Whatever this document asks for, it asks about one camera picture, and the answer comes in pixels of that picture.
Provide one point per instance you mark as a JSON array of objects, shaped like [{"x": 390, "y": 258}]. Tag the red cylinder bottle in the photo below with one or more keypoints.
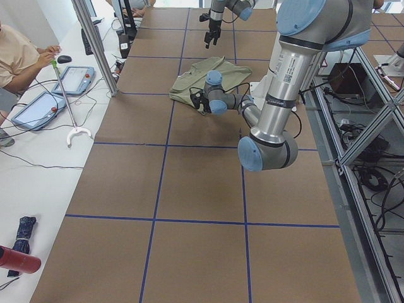
[{"x": 19, "y": 261}]

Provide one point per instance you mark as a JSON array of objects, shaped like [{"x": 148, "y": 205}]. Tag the reacher grabber tool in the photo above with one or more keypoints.
[{"x": 76, "y": 130}]

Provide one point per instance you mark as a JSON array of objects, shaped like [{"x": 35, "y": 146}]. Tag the dark brown control box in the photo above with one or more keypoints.
[{"x": 351, "y": 80}]

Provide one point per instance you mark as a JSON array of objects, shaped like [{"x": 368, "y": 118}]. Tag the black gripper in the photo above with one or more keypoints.
[
  {"x": 214, "y": 26},
  {"x": 206, "y": 106}
]

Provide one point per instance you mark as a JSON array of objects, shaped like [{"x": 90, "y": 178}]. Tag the folded dark blue umbrella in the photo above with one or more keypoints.
[{"x": 23, "y": 236}]

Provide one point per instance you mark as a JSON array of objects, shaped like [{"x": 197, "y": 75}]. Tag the seated person beige shirt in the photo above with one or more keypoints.
[{"x": 22, "y": 60}]

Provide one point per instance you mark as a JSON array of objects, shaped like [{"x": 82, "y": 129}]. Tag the aluminium side frame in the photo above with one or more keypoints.
[{"x": 362, "y": 145}]

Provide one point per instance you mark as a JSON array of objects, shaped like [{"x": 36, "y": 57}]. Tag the olive green long-sleeve shirt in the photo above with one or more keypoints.
[{"x": 216, "y": 70}]

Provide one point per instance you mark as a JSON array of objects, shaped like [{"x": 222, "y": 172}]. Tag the aluminium frame post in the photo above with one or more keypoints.
[{"x": 87, "y": 25}]

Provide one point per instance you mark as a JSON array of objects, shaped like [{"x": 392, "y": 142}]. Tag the teach pendant tablet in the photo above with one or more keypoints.
[
  {"x": 76, "y": 79},
  {"x": 39, "y": 112}
]

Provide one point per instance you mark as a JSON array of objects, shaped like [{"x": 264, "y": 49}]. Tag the black computer mouse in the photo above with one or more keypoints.
[{"x": 64, "y": 59}]

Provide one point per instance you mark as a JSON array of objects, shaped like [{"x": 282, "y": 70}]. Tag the black power adapter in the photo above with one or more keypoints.
[{"x": 124, "y": 45}]

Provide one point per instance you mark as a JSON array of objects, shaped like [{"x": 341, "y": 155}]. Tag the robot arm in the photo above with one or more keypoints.
[
  {"x": 305, "y": 28},
  {"x": 242, "y": 10}
]

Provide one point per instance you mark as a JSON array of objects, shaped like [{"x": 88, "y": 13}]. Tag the near teach pendant tablet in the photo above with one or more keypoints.
[{"x": 39, "y": 112}]

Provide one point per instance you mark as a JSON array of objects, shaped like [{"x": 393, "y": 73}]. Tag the far teach pendant tablet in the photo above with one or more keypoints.
[{"x": 76, "y": 79}]

